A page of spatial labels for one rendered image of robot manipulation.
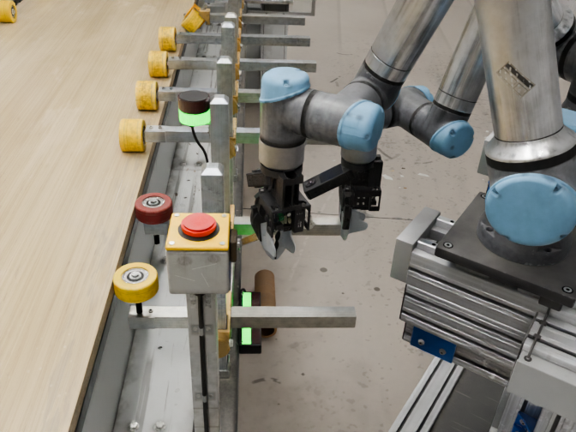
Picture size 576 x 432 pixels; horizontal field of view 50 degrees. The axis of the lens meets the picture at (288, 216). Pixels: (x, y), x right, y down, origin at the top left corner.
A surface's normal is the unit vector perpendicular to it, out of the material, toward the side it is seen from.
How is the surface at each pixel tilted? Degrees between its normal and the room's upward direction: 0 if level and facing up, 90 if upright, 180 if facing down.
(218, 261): 90
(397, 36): 89
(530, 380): 90
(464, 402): 0
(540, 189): 97
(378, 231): 0
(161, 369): 0
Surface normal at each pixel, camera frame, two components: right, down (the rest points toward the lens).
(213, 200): 0.05, 0.55
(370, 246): 0.04, -0.83
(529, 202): -0.40, 0.59
